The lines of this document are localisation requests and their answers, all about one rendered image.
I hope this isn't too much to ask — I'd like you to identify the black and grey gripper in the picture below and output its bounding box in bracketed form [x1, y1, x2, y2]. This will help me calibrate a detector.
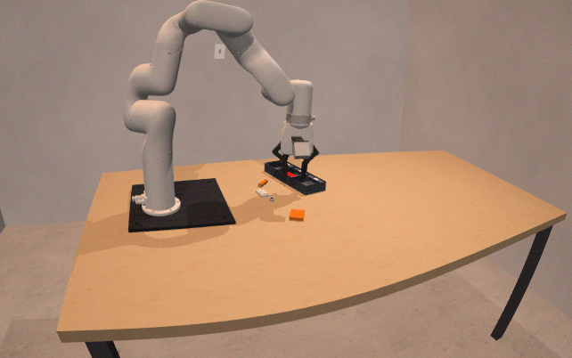
[272, 121, 319, 176]

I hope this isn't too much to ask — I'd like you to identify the white domino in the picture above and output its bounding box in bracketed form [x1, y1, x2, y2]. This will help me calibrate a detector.
[256, 189, 269, 198]

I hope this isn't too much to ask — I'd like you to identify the dark grey rack of bins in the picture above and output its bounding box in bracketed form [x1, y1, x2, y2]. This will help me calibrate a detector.
[265, 160, 326, 195]

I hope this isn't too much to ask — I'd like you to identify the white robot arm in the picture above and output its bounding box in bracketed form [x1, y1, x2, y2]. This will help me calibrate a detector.
[124, 0, 315, 216]

